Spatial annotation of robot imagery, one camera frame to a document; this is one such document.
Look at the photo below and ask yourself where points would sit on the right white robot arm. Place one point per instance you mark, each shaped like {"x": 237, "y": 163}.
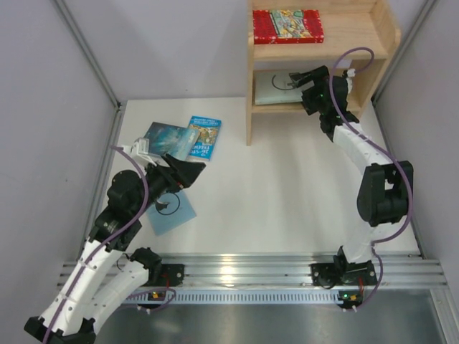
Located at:
{"x": 383, "y": 196}

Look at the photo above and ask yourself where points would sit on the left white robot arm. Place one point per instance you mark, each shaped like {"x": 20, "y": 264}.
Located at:
{"x": 85, "y": 303}

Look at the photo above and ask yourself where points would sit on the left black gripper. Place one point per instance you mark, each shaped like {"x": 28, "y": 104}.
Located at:
{"x": 171, "y": 174}

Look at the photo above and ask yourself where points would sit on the wooden two-tier shelf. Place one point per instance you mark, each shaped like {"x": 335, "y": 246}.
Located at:
{"x": 366, "y": 32}

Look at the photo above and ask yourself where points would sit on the left aluminium frame post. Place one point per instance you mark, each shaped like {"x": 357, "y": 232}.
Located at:
{"x": 73, "y": 27}

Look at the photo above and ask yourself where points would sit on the aluminium mounting rail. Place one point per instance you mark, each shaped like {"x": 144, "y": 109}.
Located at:
{"x": 234, "y": 271}

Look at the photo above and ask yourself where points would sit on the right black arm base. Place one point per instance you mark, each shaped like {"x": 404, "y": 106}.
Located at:
{"x": 328, "y": 275}

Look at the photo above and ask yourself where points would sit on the slotted grey cable duct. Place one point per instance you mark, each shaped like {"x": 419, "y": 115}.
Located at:
{"x": 246, "y": 297}

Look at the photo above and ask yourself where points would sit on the dark blue ocean book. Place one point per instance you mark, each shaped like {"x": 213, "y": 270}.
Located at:
{"x": 162, "y": 139}

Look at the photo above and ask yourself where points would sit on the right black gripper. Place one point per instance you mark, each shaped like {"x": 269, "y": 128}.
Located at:
{"x": 310, "y": 94}

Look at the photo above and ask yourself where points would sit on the bright blue illustrated book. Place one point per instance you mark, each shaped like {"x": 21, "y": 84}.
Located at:
{"x": 208, "y": 134}

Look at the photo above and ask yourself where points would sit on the aluminium frame post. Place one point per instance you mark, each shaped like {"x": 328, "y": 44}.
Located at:
{"x": 73, "y": 27}
{"x": 412, "y": 109}

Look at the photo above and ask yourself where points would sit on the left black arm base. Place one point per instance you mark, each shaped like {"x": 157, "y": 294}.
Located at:
{"x": 167, "y": 275}

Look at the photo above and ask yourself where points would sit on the pale green Great Gatsby book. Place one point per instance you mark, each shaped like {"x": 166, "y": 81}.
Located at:
{"x": 274, "y": 87}

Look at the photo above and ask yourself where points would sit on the red illustrated book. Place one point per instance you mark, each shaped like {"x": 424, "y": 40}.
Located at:
{"x": 300, "y": 26}

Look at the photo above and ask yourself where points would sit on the light blue Gatsby book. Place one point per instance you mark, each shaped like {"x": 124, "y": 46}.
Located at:
{"x": 170, "y": 211}

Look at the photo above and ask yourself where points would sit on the right aluminium frame post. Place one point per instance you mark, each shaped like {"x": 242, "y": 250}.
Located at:
{"x": 412, "y": 109}

